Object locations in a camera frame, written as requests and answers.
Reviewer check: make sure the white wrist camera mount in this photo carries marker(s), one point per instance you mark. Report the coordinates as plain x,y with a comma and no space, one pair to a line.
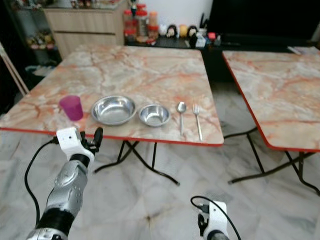
219,217
69,140

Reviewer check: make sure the small red object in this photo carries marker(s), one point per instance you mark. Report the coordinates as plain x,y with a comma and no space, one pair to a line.
211,36

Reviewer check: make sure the steel fork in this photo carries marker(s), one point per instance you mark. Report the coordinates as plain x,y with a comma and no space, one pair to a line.
197,120

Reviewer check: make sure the marble folding table with tableware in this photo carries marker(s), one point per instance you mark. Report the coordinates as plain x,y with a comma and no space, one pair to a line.
130,72

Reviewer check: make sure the yellow figurine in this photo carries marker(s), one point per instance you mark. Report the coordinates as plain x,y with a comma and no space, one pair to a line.
183,30

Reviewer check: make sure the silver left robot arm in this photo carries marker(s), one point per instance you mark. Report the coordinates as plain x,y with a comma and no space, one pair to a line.
67,192

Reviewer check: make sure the orange bottle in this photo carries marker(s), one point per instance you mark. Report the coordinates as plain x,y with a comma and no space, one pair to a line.
153,25

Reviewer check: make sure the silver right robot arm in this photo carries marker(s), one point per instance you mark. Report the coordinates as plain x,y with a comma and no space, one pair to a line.
219,236

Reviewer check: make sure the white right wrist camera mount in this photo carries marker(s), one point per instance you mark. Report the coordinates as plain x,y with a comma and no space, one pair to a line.
219,217

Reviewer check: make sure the black display shelf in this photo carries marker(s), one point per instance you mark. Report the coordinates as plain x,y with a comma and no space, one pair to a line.
30,40

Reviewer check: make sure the stacked small red-lidded jars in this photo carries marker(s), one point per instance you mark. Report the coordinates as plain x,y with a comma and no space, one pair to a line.
129,27

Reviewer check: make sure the black television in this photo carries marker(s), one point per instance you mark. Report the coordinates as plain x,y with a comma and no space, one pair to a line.
265,17

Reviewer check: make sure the steel spoon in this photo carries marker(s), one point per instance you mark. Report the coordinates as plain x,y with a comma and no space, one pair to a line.
181,107

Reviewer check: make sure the beige folded rack frame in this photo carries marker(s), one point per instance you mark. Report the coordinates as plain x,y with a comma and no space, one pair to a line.
12,67

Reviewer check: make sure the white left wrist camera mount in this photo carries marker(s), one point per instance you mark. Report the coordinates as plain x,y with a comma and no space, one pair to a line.
69,140

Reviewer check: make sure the black-haired figurine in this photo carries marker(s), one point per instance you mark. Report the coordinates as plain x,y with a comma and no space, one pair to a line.
173,30
193,31

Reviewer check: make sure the small steel bowl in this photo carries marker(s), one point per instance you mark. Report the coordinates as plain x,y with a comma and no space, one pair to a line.
154,115

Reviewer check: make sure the white blue small box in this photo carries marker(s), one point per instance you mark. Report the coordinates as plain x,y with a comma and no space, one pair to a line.
201,38

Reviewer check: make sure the light wooden drawer cabinet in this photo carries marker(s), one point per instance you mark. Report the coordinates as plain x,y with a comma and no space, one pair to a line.
85,29

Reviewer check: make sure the large red-lidded jar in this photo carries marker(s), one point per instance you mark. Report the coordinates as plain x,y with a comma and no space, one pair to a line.
141,23

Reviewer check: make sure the bare marble folding table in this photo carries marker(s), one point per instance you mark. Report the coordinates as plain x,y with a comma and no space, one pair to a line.
280,95

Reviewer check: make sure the large steel bowl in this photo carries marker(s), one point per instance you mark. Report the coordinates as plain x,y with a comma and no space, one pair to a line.
113,110

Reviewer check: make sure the purple plastic cup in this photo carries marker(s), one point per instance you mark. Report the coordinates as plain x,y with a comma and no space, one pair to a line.
71,108

